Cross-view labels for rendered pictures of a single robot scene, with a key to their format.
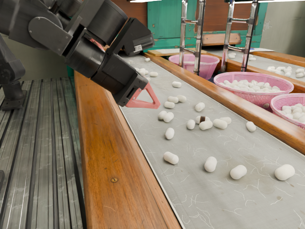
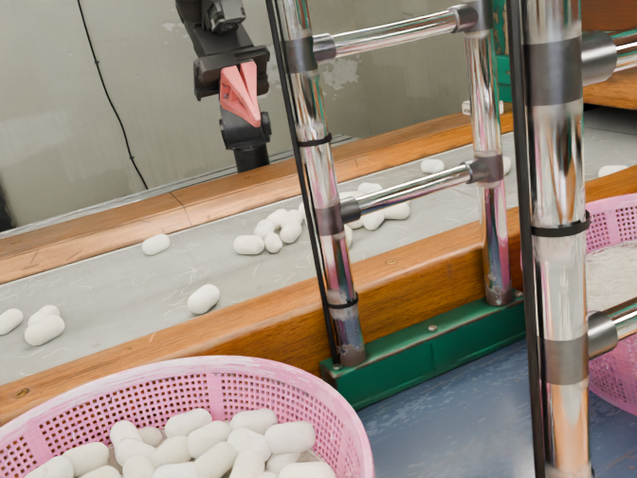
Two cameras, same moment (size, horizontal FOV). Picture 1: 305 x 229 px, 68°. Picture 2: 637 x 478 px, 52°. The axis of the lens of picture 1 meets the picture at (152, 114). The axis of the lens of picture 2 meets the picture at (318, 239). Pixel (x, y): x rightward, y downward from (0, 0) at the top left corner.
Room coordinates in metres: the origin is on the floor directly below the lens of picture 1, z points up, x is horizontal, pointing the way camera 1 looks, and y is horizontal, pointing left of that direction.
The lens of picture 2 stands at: (0.90, -0.65, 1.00)
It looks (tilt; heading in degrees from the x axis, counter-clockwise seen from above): 21 degrees down; 88
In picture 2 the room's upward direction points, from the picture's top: 10 degrees counter-clockwise
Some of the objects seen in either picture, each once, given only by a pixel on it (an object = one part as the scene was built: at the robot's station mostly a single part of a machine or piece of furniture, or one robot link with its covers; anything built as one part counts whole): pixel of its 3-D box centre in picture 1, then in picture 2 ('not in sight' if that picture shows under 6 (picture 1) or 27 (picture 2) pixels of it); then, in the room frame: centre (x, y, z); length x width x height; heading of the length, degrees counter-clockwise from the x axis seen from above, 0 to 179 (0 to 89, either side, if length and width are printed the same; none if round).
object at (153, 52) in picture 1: (176, 51); not in sight; (1.41, -0.15, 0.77); 0.33 x 0.15 x 0.01; 109
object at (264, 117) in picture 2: (11, 74); (246, 131); (0.85, 0.55, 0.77); 0.09 x 0.06 x 0.06; 177
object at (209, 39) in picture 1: (220, 39); not in sight; (1.57, -0.45, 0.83); 0.30 x 0.06 x 0.07; 109
